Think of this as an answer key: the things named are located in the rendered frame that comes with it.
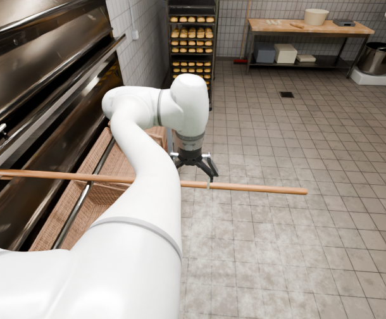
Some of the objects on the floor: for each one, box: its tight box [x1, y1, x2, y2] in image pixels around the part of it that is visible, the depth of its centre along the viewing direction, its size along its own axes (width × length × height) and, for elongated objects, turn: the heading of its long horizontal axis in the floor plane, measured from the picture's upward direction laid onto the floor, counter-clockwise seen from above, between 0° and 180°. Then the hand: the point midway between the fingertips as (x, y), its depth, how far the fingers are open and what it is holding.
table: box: [243, 18, 375, 78], centre depth 471 cm, size 220×80×90 cm, turn 85°
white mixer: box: [347, 2, 386, 87], centre depth 420 cm, size 100×66×132 cm, turn 85°
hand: (190, 184), depth 85 cm, fingers open, 13 cm apart
